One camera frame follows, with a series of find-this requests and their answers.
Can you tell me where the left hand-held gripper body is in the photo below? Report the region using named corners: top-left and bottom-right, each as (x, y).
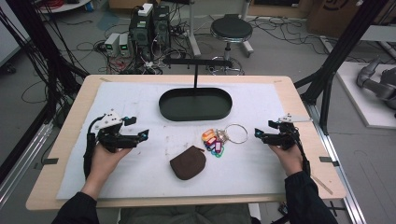
top-left (92, 110), bottom-right (138, 154)

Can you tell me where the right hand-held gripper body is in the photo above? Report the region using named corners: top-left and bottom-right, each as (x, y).
top-left (273, 113), bottom-right (314, 151)

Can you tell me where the person's right hand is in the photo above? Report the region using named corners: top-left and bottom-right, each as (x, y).
top-left (269, 144), bottom-right (304, 177)

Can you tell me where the person's left hand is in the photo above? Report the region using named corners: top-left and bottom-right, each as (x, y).
top-left (85, 145), bottom-right (133, 189)

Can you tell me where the white table mat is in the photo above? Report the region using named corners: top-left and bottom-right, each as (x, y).
top-left (55, 81), bottom-right (290, 201)

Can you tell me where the black tape strip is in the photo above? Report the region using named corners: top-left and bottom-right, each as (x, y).
top-left (318, 156), bottom-right (341, 168)
top-left (33, 157), bottom-right (60, 171)

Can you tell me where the brown zip pouch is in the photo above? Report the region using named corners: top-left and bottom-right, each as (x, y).
top-left (169, 145), bottom-right (207, 181)

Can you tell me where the black key rack with tray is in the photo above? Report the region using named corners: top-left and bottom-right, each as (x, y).
top-left (158, 58), bottom-right (233, 122)

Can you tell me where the grey power supply unit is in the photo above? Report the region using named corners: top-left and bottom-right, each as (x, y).
top-left (118, 33), bottom-right (132, 58)
top-left (104, 32), bottom-right (121, 58)

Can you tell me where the white platform board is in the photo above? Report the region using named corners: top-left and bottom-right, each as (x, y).
top-left (335, 61), bottom-right (396, 130)

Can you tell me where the black computer tower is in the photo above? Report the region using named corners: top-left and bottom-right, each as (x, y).
top-left (151, 4), bottom-right (172, 49)
top-left (128, 3), bottom-right (154, 62)

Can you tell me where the person's lap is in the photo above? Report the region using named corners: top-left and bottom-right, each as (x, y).
top-left (119, 203), bottom-right (252, 224)

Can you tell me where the black round stool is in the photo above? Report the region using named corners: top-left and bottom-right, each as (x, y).
top-left (206, 13), bottom-right (255, 77)

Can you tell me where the white metal stand leg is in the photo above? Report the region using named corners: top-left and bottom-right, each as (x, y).
top-left (186, 0), bottom-right (203, 58)

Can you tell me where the cardboard box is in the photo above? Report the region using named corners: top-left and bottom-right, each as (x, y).
top-left (305, 0), bottom-right (376, 39)

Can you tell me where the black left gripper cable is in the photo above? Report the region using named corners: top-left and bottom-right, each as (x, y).
top-left (82, 115), bottom-right (106, 180)

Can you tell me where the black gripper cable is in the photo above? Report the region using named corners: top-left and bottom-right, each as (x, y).
top-left (293, 132), bottom-right (312, 177)
top-left (82, 115), bottom-right (106, 180)

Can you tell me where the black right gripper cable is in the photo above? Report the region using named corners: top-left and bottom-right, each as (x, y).
top-left (293, 132), bottom-right (312, 177)

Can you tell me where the key ring with coloured tags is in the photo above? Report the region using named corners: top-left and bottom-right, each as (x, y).
top-left (201, 123), bottom-right (249, 159)

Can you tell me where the aluminium floor rail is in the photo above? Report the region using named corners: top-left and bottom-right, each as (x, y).
top-left (305, 102), bottom-right (368, 224)
top-left (0, 120), bottom-right (54, 208)

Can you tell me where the black hanging cable bundle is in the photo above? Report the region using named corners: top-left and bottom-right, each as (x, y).
top-left (0, 0), bottom-right (90, 127)

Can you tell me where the black metal frame post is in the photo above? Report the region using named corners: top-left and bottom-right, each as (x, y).
top-left (293, 0), bottom-right (389, 135)

